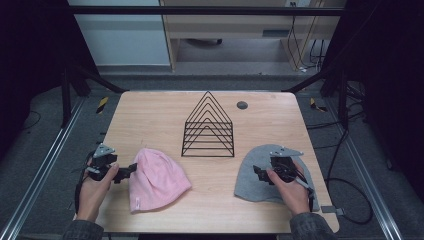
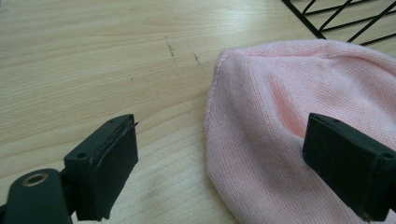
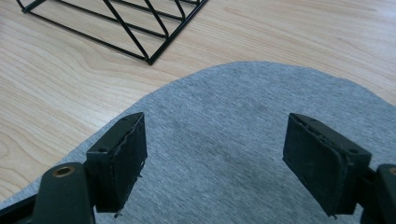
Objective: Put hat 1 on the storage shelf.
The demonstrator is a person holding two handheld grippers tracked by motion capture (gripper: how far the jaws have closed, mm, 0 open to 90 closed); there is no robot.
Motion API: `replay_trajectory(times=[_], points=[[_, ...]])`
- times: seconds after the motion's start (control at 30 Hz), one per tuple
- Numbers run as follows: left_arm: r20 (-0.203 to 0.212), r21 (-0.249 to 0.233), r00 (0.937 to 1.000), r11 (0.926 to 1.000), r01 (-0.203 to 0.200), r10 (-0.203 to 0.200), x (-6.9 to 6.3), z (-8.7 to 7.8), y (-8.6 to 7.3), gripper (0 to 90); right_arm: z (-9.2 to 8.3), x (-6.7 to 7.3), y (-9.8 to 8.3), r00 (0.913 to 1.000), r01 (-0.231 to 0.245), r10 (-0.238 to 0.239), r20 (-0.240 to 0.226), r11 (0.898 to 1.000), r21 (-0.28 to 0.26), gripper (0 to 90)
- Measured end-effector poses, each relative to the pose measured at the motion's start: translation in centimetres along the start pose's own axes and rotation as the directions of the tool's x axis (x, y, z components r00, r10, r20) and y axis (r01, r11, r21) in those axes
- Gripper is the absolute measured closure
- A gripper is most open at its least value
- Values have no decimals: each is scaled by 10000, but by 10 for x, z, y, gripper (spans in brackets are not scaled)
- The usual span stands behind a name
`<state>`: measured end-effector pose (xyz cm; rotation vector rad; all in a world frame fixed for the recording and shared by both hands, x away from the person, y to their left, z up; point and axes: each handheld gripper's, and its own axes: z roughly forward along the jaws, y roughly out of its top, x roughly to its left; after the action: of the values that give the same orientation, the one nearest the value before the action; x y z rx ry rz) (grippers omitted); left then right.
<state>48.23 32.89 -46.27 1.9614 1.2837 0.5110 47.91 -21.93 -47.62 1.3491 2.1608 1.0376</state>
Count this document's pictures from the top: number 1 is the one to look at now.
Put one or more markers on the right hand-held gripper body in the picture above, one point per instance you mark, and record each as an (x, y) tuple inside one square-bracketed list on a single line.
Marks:
[(284, 166)]

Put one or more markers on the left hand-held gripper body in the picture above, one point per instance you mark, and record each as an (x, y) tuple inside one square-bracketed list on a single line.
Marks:
[(101, 163)]

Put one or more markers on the grey knit beanie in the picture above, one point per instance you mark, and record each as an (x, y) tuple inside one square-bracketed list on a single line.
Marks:
[(250, 180)]

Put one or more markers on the pink knit beanie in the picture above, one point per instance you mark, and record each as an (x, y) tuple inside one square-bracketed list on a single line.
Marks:
[(156, 180)]

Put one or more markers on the person's left hand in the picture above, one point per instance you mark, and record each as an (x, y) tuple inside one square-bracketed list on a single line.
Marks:
[(95, 193)]

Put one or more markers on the person's right hand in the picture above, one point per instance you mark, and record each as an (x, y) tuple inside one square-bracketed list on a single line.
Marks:
[(293, 195)]

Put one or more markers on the grey round table grommet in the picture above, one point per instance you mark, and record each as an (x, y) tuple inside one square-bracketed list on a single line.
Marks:
[(242, 105)]

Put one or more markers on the black metal stand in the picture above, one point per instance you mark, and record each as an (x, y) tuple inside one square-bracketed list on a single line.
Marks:
[(66, 96), (342, 96)]

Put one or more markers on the white cabinet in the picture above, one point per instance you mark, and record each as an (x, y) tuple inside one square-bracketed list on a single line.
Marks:
[(123, 40)]

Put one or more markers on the light wooden desk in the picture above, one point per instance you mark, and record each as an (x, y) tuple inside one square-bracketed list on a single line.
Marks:
[(230, 30)]

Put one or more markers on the grey metal table bracket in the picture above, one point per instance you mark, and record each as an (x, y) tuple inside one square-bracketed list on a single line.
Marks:
[(331, 210)]

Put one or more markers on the aluminium floor rail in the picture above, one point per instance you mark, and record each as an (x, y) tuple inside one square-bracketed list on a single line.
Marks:
[(366, 173), (36, 180)]

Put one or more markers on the black horizontal frame bar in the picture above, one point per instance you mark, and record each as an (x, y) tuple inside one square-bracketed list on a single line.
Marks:
[(200, 11)]

